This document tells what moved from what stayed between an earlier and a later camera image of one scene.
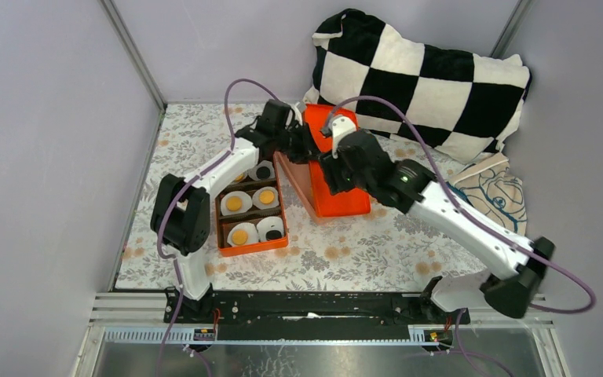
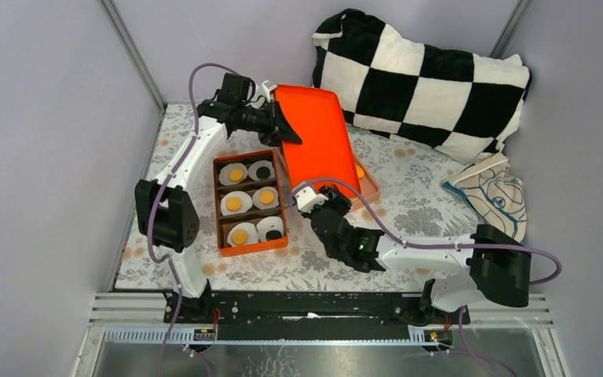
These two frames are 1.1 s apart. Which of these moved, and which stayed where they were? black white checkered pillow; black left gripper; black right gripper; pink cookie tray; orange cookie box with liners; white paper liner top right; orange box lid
Moved: black right gripper; orange box lid; pink cookie tray; black left gripper
Stayed: white paper liner top right; black white checkered pillow; orange cookie box with liners
